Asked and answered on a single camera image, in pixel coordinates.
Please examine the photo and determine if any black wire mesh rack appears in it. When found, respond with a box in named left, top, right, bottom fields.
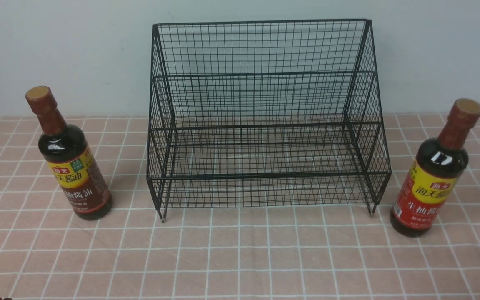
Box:
left=146, top=18, right=392, bottom=221

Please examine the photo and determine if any red label soy sauce bottle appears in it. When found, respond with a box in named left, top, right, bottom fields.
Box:
left=389, top=98, right=480, bottom=238

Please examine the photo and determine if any pink checkered tablecloth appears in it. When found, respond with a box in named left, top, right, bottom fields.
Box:
left=0, top=114, right=480, bottom=300

